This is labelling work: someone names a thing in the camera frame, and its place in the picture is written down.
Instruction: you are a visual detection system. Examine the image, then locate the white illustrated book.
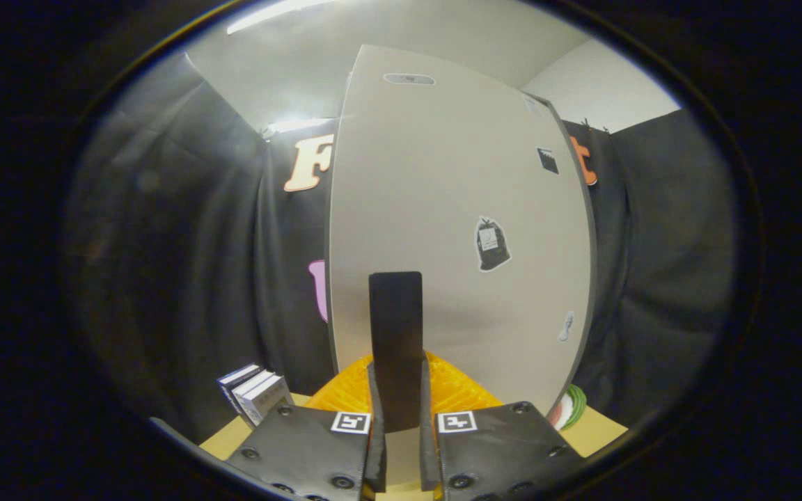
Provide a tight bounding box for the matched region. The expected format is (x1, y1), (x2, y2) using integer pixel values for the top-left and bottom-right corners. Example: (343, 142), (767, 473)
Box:
(239, 376), (295, 427)

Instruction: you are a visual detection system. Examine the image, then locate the black backdrop cloth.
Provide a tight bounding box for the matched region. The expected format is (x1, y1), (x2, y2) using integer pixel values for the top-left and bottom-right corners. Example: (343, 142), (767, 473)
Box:
(67, 52), (739, 446)

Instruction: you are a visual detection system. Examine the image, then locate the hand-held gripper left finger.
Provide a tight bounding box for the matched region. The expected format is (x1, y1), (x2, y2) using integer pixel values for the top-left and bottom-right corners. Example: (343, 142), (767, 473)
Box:
(226, 355), (388, 501)

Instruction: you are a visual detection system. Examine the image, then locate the white shoe cabinet door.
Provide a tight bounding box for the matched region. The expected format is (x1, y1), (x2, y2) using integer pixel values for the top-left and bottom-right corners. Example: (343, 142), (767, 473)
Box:
(327, 44), (598, 484)

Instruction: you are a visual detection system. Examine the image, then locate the black cabinet door handle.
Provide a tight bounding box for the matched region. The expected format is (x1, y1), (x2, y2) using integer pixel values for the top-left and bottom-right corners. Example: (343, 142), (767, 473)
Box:
(369, 271), (424, 434)

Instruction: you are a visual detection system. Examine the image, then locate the red and green package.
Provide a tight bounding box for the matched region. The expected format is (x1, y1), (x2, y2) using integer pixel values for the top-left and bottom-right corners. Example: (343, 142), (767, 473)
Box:
(549, 384), (588, 431)

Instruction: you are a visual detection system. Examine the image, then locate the dark blue book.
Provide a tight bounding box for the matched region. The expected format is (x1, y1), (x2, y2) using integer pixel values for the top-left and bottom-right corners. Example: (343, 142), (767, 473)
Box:
(217, 363), (263, 413)

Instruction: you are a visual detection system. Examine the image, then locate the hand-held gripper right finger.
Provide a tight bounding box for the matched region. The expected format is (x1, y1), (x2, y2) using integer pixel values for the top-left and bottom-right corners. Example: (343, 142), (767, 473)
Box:
(419, 351), (587, 501)

